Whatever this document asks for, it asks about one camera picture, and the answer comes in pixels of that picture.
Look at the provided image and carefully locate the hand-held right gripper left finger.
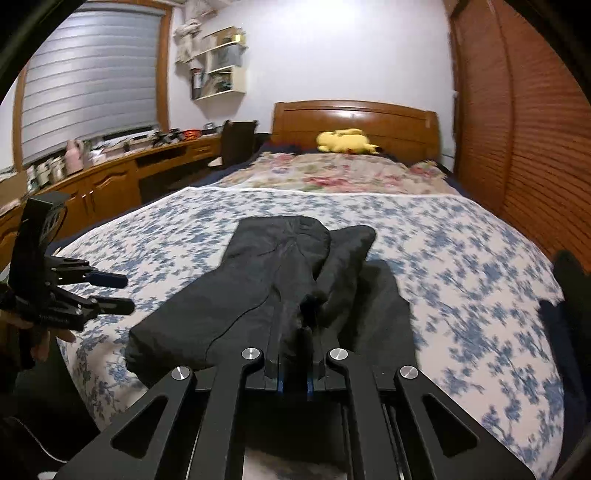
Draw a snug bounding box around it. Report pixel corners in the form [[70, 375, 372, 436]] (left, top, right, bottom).
[[53, 342, 284, 480]]

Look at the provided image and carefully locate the yellow plush toy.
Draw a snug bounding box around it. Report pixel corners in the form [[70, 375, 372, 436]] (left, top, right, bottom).
[[316, 128, 382, 155]]

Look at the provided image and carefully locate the dark cloth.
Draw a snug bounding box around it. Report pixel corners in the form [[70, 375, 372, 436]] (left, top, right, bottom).
[[538, 250, 591, 480]]

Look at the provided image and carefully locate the person's left hand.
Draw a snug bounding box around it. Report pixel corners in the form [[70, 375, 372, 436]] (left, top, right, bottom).
[[0, 309, 77, 364]]

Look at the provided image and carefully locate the pink floral quilt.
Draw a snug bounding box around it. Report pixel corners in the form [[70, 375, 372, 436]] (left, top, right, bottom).
[[222, 152, 455, 197]]

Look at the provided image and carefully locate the white cloth bundle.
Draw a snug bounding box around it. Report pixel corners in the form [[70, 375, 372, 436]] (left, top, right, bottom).
[[173, 18, 205, 66]]

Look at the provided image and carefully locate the pink bottle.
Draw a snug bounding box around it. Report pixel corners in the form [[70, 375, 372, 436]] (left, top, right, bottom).
[[66, 140, 85, 175]]

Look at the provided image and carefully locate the dark chair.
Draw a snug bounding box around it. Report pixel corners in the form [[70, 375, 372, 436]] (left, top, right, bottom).
[[221, 120, 258, 167]]

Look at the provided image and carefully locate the wooden louvered wardrobe door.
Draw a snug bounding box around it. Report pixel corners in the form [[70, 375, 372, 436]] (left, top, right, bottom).
[[450, 0, 591, 273]]

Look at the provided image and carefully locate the cardboard box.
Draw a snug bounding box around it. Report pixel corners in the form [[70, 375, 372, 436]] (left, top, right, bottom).
[[0, 171, 29, 209]]

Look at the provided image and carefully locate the black jacket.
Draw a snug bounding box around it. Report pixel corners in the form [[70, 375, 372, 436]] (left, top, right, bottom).
[[126, 216, 428, 388]]

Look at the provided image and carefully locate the blue floral bed sheet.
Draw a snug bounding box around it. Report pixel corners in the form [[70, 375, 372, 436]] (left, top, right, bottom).
[[48, 186, 566, 480]]

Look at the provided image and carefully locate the group of small jars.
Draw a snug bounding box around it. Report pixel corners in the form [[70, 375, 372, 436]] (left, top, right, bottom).
[[25, 157, 68, 188]]

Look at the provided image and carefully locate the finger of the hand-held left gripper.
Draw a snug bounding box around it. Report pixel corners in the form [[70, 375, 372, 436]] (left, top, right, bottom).
[[48, 257, 129, 289], [50, 287, 136, 331]]

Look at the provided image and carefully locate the wooden cabinet desk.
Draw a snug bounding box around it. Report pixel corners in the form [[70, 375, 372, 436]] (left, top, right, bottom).
[[0, 134, 225, 273]]

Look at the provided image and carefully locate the white wall shelf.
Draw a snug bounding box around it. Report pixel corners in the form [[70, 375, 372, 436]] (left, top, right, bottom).
[[190, 28, 247, 101]]

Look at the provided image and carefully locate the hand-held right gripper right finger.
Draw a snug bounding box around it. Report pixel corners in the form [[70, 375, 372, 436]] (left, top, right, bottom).
[[302, 324, 536, 480]]

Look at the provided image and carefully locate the wooden headboard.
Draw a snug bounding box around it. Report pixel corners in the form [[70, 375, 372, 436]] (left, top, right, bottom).
[[270, 100, 440, 162]]

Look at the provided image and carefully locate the grey window blind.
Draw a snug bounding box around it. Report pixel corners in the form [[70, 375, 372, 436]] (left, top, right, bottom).
[[21, 4, 167, 164]]

